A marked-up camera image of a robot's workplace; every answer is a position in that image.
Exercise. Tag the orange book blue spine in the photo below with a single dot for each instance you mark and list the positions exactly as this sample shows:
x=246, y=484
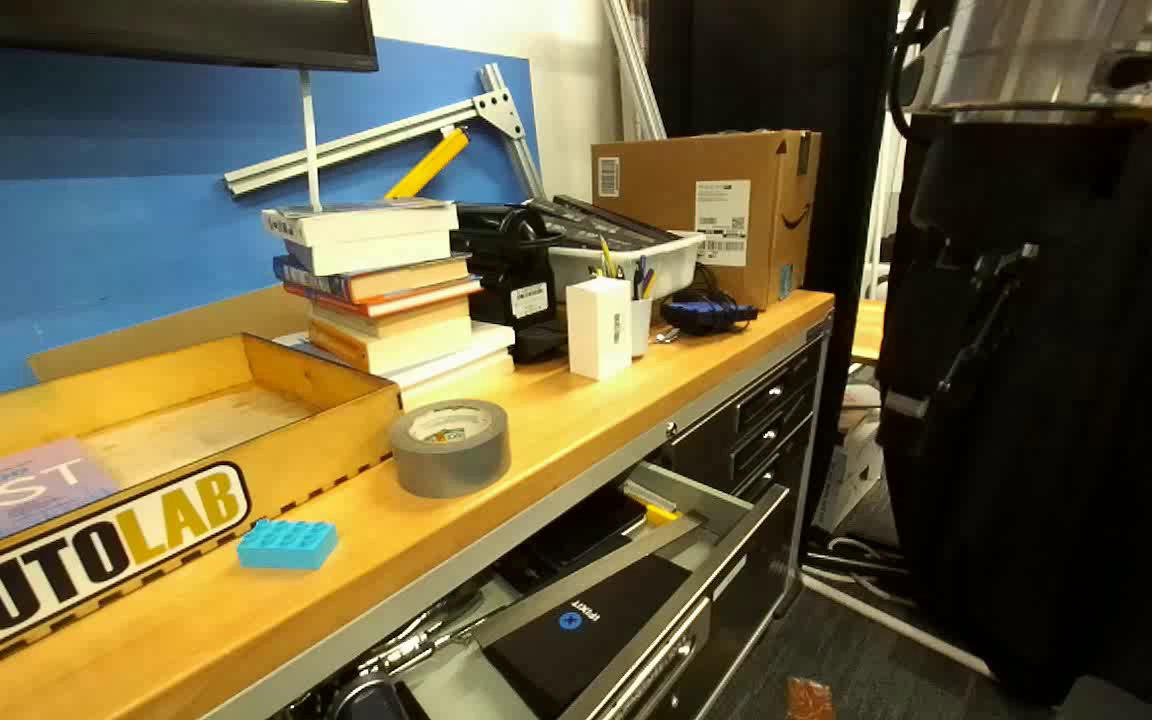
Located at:
x=389, y=280

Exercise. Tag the white plastic bin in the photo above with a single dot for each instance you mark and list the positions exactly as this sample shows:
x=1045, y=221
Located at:
x=623, y=264

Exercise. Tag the black slotted metal parts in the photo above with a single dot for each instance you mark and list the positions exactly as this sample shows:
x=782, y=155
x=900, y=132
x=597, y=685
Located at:
x=600, y=221

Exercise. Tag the orange floor object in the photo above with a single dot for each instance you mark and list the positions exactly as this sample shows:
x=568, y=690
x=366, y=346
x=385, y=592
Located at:
x=811, y=702

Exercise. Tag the flat black case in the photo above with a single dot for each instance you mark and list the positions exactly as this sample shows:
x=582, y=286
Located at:
x=578, y=535

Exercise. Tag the yellow bar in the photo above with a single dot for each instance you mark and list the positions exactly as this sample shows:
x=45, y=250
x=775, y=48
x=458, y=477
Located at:
x=427, y=164

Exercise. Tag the thick white book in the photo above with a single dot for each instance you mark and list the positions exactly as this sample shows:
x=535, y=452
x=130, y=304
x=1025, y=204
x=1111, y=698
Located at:
x=363, y=217

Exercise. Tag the black monitor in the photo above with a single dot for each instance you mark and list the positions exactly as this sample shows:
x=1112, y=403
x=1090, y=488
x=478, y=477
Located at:
x=151, y=27

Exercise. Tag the black boxy device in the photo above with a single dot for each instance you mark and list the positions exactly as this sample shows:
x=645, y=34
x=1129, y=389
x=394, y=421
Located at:
x=512, y=286

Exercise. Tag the tool drawer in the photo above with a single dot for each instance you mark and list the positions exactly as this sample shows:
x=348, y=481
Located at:
x=458, y=681

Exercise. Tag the grey duct tape roll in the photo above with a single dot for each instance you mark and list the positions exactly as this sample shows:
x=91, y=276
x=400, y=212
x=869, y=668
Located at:
x=450, y=452

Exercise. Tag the brown cardboard shipping box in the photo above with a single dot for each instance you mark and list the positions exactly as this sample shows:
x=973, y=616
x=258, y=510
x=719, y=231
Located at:
x=660, y=180

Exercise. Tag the black drawer workbench cabinet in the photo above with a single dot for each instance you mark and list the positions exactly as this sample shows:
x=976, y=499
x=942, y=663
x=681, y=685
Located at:
x=776, y=602

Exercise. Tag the black box blue logo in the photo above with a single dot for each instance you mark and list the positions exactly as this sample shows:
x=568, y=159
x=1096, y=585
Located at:
x=578, y=643

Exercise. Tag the blue wall board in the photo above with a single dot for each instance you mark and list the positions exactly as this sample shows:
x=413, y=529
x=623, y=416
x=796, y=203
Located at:
x=99, y=212

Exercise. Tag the tall white box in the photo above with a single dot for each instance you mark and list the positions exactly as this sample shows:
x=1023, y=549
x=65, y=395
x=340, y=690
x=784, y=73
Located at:
x=597, y=329

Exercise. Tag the purple UIST placard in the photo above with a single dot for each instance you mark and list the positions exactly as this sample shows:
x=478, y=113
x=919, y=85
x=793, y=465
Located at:
x=16, y=495

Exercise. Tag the wide white book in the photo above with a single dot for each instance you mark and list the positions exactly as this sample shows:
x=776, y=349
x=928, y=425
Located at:
x=462, y=363

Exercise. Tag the black curtain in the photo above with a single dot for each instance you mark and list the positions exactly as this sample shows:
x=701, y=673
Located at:
x=1071, y=403

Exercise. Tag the silver aluminium rails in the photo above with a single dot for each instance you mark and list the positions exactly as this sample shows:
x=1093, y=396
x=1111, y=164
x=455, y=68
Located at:
x=633, y=65

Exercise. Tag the thin white rod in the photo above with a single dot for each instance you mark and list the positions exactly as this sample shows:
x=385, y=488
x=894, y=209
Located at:
x=310, y=146

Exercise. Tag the thin red book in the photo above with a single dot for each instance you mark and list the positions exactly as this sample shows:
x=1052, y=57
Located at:
x=400, y=298

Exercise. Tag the wooden tray with Autolab sign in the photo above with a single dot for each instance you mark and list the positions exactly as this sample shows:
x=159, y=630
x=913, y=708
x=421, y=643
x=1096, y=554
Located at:
x=337, y=413

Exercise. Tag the small yellow item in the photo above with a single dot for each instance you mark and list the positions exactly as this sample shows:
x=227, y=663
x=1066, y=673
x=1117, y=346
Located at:
x=660, y=513

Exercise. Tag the blue studded block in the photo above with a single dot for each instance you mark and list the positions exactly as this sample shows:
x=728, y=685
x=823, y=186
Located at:
x=289, y=547

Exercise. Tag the white book dark cover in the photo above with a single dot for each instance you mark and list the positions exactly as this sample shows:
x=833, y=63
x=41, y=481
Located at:
x=371, y=255

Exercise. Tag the aluminium bracket frame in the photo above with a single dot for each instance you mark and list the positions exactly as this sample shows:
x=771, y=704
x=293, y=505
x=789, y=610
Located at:
x=363, y=141

